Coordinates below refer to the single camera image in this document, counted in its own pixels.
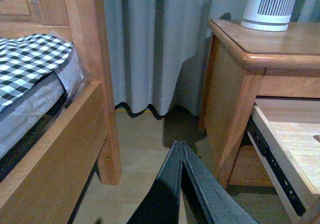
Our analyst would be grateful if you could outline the wooden drawer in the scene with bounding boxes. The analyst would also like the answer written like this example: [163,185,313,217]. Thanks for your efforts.
[229,145,273,187]
[246,97,320,223]

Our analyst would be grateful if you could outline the wooden nightstand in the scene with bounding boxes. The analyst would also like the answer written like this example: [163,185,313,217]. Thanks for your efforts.
[199,20,320,187]

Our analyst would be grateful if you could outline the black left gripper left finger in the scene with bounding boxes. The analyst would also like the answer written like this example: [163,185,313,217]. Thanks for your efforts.
[128,141,181,223]

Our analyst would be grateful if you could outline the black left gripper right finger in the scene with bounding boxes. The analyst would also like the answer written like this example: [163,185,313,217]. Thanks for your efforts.
[180,141,257,223]

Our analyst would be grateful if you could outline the grey curtain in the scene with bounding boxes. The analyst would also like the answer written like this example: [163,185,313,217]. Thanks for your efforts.
[101,0,320,120]

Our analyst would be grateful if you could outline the wooden bed frame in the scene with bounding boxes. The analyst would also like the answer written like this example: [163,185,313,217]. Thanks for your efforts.
[0,0,121,223]

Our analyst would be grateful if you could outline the black white checkered cloth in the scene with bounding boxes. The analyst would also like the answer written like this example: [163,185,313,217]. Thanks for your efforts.
[0,34,74,110]

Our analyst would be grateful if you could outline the white cylindrical air purifier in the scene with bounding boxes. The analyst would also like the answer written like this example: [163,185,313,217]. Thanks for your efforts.
[240,0,296,32]

